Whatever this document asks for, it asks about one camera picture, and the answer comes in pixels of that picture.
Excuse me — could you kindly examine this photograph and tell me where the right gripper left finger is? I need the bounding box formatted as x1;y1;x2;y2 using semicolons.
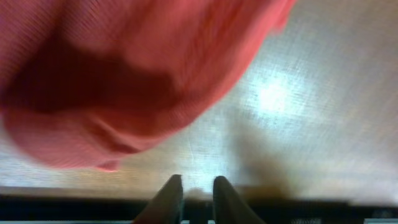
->
133;174;183;224

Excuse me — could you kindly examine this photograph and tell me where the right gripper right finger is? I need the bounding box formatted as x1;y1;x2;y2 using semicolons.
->
213;176;266;224

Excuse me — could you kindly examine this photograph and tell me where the orange printed t-shirt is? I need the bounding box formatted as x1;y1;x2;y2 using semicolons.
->
1;0;295;170

